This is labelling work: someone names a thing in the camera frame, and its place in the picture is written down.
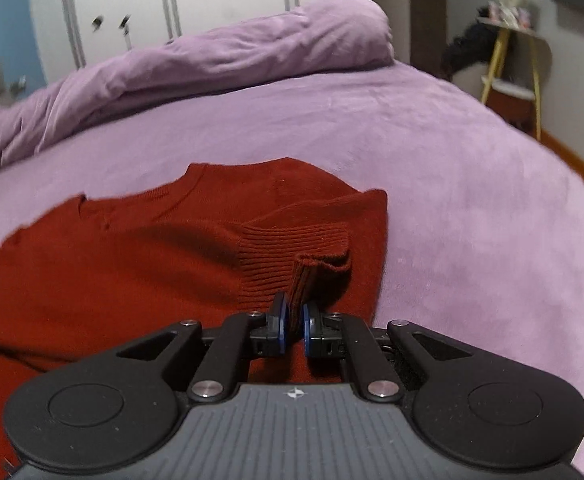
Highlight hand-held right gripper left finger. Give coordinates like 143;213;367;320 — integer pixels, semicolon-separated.
117;292;290;403

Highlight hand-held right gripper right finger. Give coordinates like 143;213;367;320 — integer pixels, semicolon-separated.
302;300;472;402

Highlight red knit sweater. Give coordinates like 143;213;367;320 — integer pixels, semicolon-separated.
0;157;390;471

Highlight purple bed sheet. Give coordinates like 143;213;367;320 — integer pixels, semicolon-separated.
0;60;584;480

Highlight purple duvet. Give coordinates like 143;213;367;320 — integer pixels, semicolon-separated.
0;0;395;181

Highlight black cloth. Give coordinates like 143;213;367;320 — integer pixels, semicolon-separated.
442;5;503;82

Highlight dark brown door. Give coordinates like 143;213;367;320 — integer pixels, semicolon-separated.
408;0;453;81

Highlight yellow-legged side table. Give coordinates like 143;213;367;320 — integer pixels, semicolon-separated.
476;15;553;141

